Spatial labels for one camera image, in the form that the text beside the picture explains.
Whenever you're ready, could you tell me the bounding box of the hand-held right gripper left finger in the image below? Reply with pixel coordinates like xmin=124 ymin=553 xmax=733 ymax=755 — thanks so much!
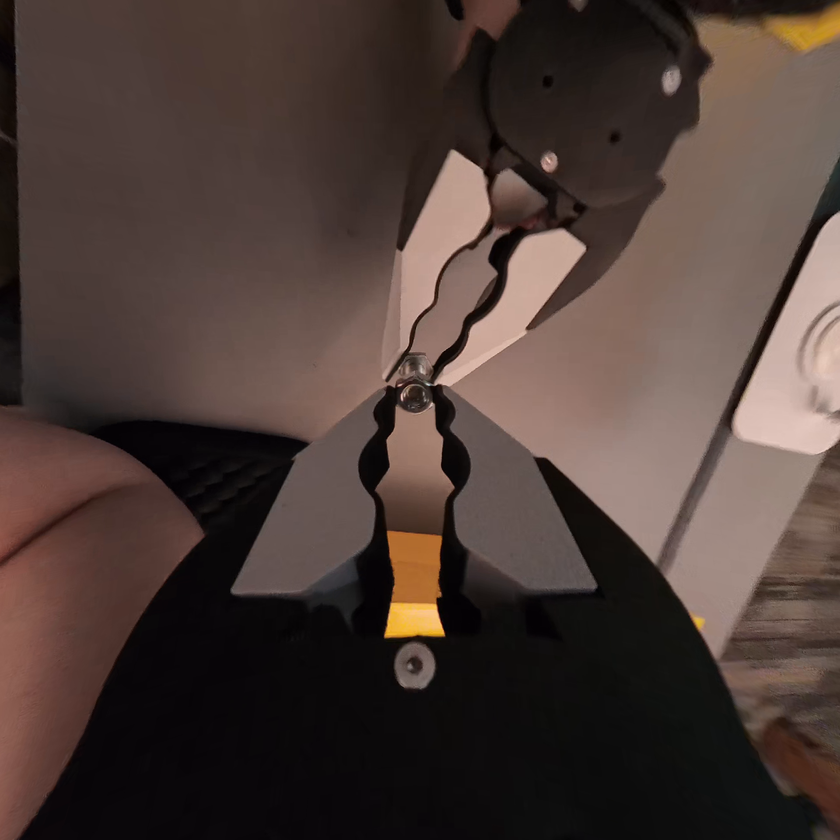
xmin=231 ymin=387 xmax=399 ymax=634

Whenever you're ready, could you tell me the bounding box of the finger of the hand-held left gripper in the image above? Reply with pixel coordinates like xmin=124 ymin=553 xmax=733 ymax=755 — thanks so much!
xmin=435 ymin=228 xmax=589 ymax=386
xmin=382 ymin=148 xmax=500 ymax=383

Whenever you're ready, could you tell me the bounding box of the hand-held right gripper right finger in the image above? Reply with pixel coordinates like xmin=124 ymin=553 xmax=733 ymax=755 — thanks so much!
xmin=430 ymin=386 xmax=598 ymax=634

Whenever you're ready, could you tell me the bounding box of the yellow plastic bin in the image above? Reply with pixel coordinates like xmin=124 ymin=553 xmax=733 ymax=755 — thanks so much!
xmin=384 ymin=530 xmax=708 ymax=639
xmin=764 ymin=10 xmax=840 ymax=52

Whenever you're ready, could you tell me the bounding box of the steel hex bolt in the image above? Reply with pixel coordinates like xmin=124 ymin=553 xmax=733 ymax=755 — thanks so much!
xmin=395 ymin=377 xmax=435 ymax=414

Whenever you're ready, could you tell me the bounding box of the person's right forearm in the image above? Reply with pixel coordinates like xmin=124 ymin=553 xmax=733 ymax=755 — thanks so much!
xmin=0 ymin=406 xmax=207 ymax=840

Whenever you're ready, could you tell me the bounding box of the person's left hand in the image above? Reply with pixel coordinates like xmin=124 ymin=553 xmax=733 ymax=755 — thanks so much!
xmin=456 ymin=0 xmax=521 ymax=67

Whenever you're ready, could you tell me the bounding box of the white metal stand base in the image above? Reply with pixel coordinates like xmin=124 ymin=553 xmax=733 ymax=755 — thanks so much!
xmin=730 ymin=210 xmax=840 ymax=457

